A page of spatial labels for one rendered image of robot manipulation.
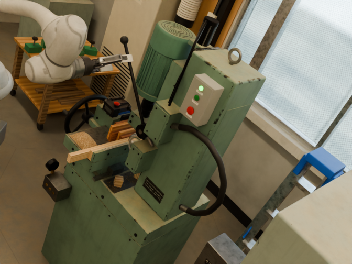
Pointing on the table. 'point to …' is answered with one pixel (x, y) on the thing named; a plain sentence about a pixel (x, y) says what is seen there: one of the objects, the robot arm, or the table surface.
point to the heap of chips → (83, 140)
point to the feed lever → (136, 97)
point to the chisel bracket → (134, 120)
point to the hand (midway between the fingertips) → (119, 63)
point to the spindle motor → (162, 56)
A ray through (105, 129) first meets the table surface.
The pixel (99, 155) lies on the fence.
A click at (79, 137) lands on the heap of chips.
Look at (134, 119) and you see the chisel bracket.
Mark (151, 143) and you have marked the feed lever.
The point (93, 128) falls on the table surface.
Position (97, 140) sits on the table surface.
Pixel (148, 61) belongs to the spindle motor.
